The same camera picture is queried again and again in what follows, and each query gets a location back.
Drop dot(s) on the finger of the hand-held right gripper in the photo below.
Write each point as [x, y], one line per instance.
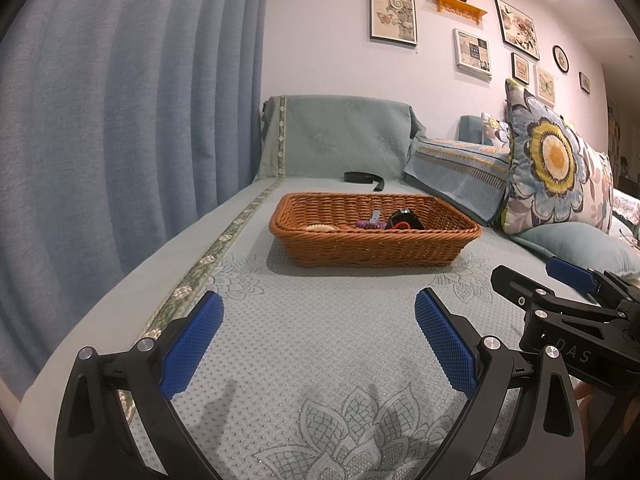
[520, 287]
[572, 274]

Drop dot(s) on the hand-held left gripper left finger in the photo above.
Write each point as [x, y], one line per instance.
[192, 345]

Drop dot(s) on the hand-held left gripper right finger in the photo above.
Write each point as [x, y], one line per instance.
[445, 345]

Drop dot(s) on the brown wicker basket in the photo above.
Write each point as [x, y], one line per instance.
[350, 250]

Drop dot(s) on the person's right hand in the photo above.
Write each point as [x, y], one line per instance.
[585, 405]

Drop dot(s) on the plain teal pillow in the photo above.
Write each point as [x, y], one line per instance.
[575, 245]

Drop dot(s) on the patterned cushion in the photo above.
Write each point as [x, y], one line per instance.
[627, 210]

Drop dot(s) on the embroidered grey-blue sofa cover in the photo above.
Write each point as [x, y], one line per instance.
[325, 320]

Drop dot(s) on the large floral pillow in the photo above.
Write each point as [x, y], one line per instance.
[550, 150]

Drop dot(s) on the black wristwatch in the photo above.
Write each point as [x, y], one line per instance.
[407, 220]

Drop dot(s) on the striped teal pillow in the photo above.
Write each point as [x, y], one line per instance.
[460, 170]

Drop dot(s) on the small floral pillow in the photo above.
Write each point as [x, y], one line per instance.
[492, 130]

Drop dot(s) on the teal sofa backrest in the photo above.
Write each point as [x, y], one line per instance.
[470, 127]

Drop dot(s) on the blue curtain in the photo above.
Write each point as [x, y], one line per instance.
[125, 135]

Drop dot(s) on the teal sofa armrest cover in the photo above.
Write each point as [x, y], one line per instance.
[340, 135]

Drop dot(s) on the light butterfly picture frame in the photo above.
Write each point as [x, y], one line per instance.
[546, 85]

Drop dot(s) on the small black picture frame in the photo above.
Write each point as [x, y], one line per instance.
[585, 82]
[520, 68]

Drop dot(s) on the round black picture frame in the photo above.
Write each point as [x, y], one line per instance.
[561, 58]

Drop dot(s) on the white picture frame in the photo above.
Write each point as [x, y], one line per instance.
[472, 52]

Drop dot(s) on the large flower picture frame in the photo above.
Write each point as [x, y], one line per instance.
[517, 27]

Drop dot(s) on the yellow wall shelf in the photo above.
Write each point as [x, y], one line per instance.
[457, 6]

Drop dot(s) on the large butterfly picture frame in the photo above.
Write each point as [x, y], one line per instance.
[393, 15]

